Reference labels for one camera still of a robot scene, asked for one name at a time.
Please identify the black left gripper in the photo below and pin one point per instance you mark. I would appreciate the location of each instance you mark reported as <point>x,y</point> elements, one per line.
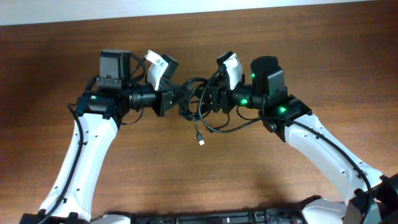
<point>167,100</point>

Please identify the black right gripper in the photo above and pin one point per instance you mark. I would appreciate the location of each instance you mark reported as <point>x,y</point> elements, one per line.
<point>221,93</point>

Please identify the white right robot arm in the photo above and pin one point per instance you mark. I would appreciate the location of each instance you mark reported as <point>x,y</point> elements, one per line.
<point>368,195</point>

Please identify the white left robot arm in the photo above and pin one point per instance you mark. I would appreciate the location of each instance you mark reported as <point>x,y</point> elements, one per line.
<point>125,82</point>

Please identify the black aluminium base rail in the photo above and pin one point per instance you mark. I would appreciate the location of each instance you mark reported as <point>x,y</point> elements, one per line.
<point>217,217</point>

